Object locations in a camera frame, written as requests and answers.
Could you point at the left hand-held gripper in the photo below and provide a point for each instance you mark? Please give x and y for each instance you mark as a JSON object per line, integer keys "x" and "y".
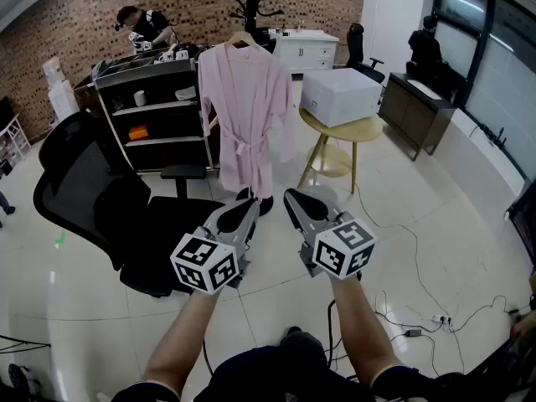
{"x": 201, "y": 266}

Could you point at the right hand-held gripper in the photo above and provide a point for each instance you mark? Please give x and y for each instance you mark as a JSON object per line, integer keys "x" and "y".
{"x": 343, "y": 249}

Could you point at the pink robe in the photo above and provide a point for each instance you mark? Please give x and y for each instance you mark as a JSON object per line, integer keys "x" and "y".
{"x": 247, "y": 107}

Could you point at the wooden clothes hanger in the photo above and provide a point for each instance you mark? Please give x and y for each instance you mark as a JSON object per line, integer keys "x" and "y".
{"x": 238, "y": 37}

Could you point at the person's left forearm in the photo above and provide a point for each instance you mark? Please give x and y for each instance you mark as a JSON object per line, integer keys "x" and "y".
{"x": 184, "y": 333}

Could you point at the person's right forearm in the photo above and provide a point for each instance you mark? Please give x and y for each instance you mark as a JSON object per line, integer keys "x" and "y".
{"x": 360, "y": 329}

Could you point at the round wooden table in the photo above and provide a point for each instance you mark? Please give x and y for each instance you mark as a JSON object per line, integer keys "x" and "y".
{"x": 356, "y": 132}

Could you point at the black mesh office chair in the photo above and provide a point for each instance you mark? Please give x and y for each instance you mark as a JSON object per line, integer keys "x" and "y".
{"x": 125, "y": 207}

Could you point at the large white box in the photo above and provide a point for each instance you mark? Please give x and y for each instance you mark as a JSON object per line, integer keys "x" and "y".
{"x": 339, "y": 94}

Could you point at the orange box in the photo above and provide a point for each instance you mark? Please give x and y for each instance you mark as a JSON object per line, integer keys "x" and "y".
{"x": 138, "y": 133}

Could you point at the white folded cloth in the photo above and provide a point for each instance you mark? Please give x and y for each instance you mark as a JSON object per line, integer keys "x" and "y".
{"x": 185, "y": 94}

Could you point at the dark low cabinet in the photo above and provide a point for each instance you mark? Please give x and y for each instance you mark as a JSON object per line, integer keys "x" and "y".
{"x": 414, "y": 115}

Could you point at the person's dark clothing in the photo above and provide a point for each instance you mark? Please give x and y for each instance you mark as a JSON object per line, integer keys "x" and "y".
{"x": 268, "y": 375}

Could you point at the plain white cup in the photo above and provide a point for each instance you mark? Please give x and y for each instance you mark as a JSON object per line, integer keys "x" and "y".
{"x": 140, "y": 98}

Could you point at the black power adapter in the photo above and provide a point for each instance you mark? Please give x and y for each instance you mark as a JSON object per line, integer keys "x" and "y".
{"x": 413, "y": 332}

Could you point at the white cabinet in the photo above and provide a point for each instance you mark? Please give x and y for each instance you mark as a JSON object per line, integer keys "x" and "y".
{"x": 305, "y": 53}

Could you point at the white tray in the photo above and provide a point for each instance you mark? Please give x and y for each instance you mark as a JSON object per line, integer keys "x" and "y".
{"x": 424, "y": 89}

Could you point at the white power strip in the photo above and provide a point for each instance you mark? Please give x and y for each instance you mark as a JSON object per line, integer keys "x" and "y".
{"x": 441, "y": 319}

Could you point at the metal shelf cart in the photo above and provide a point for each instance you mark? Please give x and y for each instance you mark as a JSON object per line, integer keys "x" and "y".
{"x": 146, "y": 78}

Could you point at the black swivel chair with armrests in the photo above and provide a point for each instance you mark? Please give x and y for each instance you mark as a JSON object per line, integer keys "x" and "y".
{"x": 356, "y": 44}

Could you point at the green floor tape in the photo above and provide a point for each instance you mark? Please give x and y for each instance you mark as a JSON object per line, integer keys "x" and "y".
{"x": 61, "y": 239}

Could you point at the white printed mug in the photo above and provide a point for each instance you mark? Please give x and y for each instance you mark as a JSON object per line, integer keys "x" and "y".
{"x": 164, "y": 57}
{"x": 181, "y": 54}

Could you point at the white water dispenser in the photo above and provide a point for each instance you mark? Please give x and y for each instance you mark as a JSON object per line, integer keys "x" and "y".
{"x": 63, "y": 101}

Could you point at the wooden desk with black legs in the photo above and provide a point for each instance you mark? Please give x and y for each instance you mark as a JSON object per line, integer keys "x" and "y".
{"x": 25, "y": 342}

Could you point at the small white desk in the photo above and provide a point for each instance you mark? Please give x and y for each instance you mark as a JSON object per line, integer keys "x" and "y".
{"x": 11, "y": 125}

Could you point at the black monitor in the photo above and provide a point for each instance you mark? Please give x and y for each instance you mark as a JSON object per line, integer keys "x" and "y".
{"x": 5, "y": 111}

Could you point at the black round stool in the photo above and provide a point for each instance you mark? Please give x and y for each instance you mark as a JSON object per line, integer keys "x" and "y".
{"x": 17, "y": 378}

